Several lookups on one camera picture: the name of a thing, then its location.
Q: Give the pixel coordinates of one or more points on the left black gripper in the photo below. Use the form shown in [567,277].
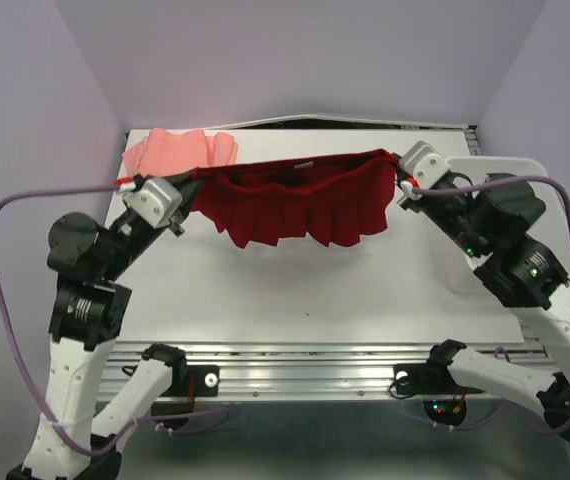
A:
[188,190]

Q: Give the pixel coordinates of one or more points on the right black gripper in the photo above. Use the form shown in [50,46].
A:
[411,200]

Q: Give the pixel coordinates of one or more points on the pink pleated skirt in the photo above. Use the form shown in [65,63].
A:
[162,153]

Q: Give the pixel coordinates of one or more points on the red skirt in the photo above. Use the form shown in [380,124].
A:
[334,199]

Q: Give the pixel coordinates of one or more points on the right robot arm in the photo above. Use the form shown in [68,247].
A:
[490,223]

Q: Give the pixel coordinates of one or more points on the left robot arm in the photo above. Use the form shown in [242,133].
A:
[72,441]

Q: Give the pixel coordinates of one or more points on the white plastic bin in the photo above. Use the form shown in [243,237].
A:
[551,229]

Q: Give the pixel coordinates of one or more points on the white backdrop board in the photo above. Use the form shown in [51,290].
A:
[332,122]

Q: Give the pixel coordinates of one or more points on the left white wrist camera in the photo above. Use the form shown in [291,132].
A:
[155,202]

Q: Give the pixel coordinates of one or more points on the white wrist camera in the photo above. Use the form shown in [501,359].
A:
[155,202]
[424,164]

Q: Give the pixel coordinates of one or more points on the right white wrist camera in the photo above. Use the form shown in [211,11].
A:
[424,164]

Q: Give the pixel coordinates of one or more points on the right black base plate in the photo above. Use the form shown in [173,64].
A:
[413,379]

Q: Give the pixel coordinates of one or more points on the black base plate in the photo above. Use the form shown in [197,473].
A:
[205,380]
[413,379]

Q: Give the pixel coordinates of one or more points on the aluminium rail frame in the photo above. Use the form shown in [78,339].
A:
[301,321]

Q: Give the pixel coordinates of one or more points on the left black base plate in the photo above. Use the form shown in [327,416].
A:
[205,380]

